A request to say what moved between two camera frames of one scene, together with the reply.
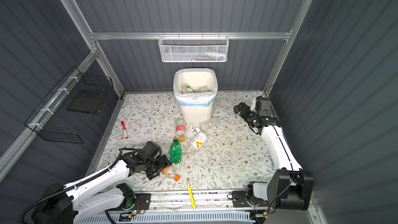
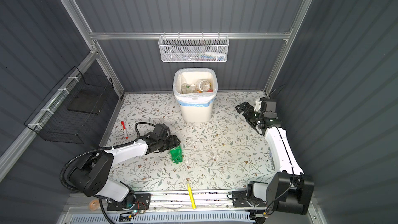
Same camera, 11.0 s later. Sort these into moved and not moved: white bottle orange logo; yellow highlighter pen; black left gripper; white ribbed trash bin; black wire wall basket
Moved: black left gripper; white bottle orange logo
Not moved: yellow highlighter pen; black wire wall basket; white ribbed trash bin
